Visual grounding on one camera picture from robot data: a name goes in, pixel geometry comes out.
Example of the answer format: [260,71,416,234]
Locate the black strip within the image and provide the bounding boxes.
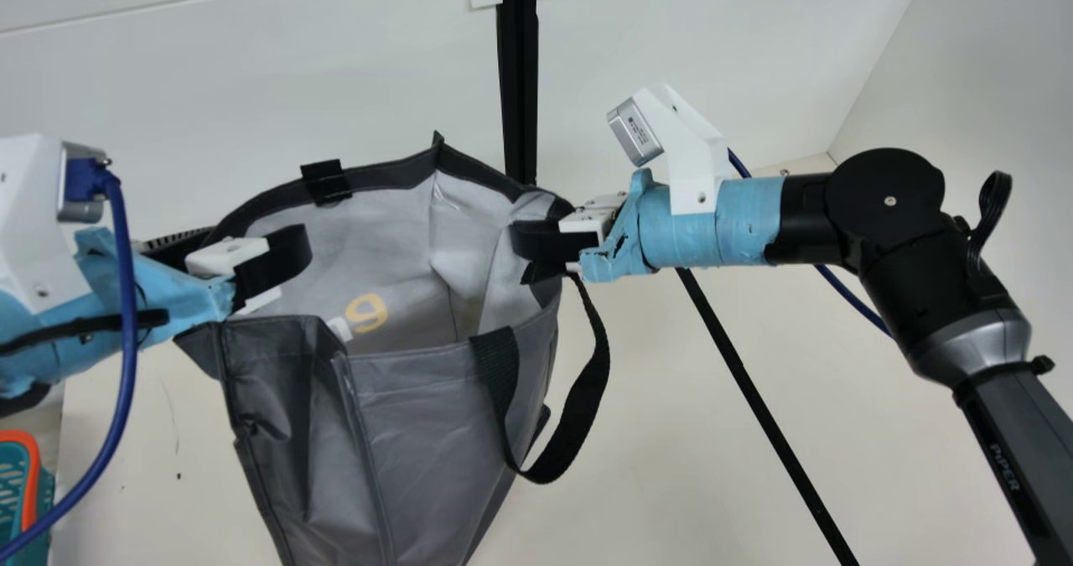
[675,266,862,566]

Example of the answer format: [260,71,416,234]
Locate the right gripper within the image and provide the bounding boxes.
[510,168,786,286]

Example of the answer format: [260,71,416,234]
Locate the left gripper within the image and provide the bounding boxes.
[0,224,314,401]

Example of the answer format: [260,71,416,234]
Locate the teal shopping basket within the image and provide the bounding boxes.
[0,429,56,566]

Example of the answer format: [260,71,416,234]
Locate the dark grey bag with straps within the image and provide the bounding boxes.
[172,130,613,566]

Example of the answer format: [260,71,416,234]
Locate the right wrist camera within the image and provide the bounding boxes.
[605,82,732,216]

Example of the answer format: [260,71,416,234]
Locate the black cable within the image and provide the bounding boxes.
[0,309,170,359]
[964,170,1013,286]

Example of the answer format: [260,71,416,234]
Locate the blue cable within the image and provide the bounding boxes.
[728,148,894,338]
[0,153,140,560]

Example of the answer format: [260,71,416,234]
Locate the black post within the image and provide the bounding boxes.
[496,0,540,188]

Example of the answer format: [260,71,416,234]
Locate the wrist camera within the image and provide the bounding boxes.
[0,134,111,315]
[605,82,732,216]

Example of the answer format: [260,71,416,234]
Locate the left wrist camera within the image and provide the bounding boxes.
[0,134,111,315]

